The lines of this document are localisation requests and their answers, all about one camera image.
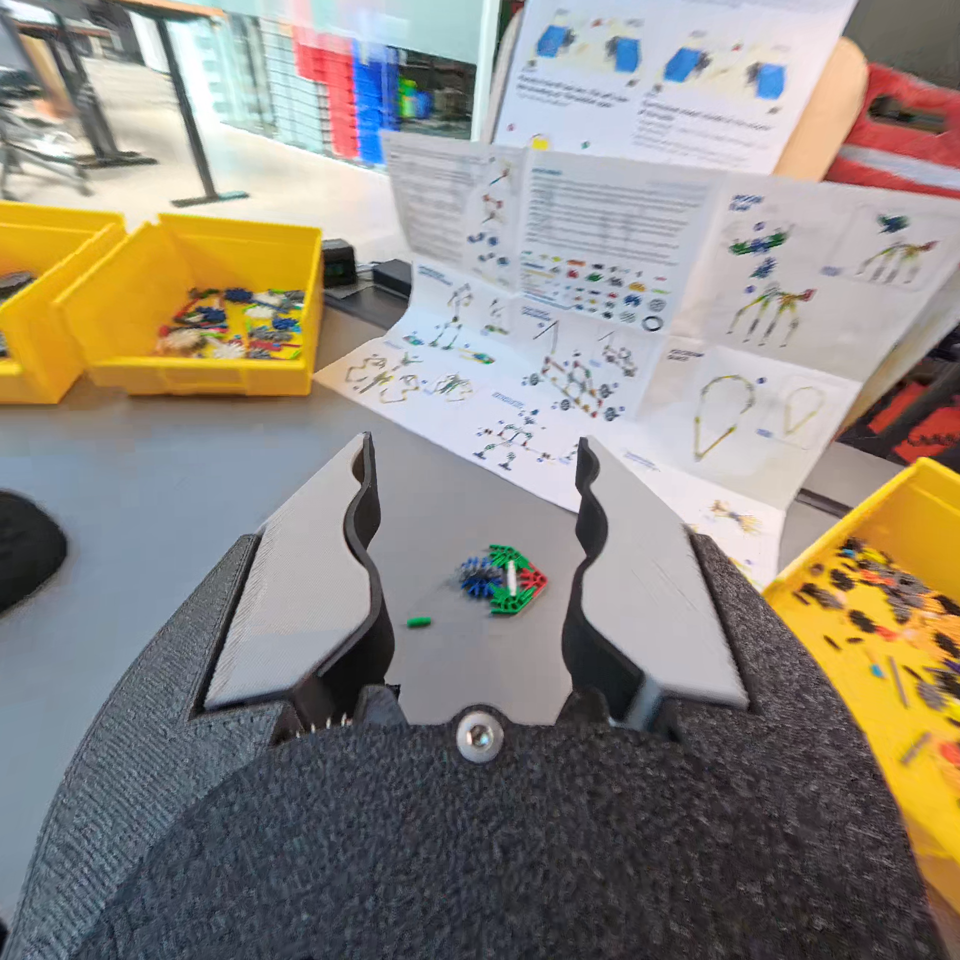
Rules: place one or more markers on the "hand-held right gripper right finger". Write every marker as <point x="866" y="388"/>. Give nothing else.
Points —
<point x="668" y="600"/>

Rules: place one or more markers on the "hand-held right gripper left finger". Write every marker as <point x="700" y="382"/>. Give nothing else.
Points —
<point x="293" y="600"/>

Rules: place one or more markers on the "green red toy connector assembly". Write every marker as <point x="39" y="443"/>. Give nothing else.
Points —
<point x="521" y="582"/>

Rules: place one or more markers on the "blue grey toy connector cluster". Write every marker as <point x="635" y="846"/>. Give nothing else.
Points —
<point x="477" y="575"/>

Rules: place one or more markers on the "yellow parts bin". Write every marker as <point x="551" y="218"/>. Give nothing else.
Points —
<point x="45" y="300"/>
<point x="120" y="300"/>
<point x="938" y="503"/>

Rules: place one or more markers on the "grey desk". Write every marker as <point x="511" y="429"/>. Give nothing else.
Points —
<point x="150" y="480"/>

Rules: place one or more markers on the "printed task card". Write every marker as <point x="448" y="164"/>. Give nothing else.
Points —
<point x="675" y="113"/>

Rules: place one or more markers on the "pile of dark toy pieces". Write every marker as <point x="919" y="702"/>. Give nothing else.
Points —
<point x="900" y="630"/>

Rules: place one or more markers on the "black textured armrest pad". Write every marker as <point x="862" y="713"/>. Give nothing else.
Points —
<point x="23" y="548"/>

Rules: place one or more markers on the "black digital clock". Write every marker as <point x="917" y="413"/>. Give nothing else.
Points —
<point x="339" y="264"/>

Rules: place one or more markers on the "small black device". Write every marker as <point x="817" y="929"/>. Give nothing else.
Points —
<point x="393" y="276"/>

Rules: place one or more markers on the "fold-out toy instruction sheet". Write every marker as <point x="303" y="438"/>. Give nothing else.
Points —
<point x="600" y="225"/>

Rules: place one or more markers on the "red toy box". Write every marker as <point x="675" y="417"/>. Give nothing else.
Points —
<point x="900" y="150"/>

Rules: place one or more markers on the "wooden office table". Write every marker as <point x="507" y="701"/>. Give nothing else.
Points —
<point x="183" y="105"/>

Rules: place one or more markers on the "red blue stacked bins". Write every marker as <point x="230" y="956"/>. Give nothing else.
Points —
<point x="345" y="90"/>

